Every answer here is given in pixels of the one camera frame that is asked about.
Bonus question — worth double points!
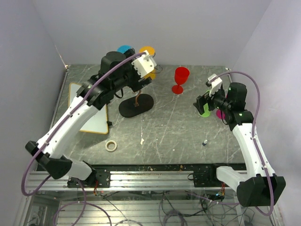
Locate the orange plastic wine glass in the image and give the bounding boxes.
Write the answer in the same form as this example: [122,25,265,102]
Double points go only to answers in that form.
[138,46,157,81]

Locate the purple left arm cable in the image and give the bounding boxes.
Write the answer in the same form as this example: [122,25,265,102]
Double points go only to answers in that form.
[21,52,146,226]

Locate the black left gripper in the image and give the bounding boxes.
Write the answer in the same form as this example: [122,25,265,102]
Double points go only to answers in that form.
[112,48,153,93]

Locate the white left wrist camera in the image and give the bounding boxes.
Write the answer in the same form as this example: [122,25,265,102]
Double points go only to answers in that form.
[131,50,157,78]

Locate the red plastic wine glass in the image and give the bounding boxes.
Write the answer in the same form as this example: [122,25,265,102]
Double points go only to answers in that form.
[172,67,190,95]

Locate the blue plastic wine glass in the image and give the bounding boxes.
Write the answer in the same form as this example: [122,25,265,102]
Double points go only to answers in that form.
[117,45,135,57]

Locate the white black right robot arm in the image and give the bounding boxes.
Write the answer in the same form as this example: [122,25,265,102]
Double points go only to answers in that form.
[193,82,286,207]

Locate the copper wire wine glass rack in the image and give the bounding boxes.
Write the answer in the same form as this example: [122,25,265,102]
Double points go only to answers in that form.
[119,90,154,118]

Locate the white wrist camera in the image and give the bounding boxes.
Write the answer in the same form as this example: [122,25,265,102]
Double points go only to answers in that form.
[131,50,157,78]
[207,73,222,97]

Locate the masking tape roll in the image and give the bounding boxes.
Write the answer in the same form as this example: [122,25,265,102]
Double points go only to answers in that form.
[105,140,118,152]

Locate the yellow-framed whiteboard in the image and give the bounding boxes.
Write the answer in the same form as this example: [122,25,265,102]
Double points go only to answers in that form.
[68,83,109,135]

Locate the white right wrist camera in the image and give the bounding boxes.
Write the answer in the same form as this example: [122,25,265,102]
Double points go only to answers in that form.
[207,73,222,97]

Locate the aluminium mounting rail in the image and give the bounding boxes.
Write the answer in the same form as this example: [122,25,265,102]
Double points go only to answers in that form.
[25,165,222,192]

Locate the green plastic wine glass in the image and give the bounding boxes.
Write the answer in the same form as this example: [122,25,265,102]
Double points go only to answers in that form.
[200,90,210,118]

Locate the small blue-capped bottle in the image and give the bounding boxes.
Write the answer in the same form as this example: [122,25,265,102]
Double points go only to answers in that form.
[202,139,208,146]

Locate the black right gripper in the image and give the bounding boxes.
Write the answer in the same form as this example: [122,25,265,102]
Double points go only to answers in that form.
[193,86,232,114]

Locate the pink plastic wine glass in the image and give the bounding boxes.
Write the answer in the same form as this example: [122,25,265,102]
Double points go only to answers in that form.
[215,95,229,120]

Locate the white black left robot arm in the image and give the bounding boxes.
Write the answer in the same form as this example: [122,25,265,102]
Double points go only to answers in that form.
[25,50,156,187]

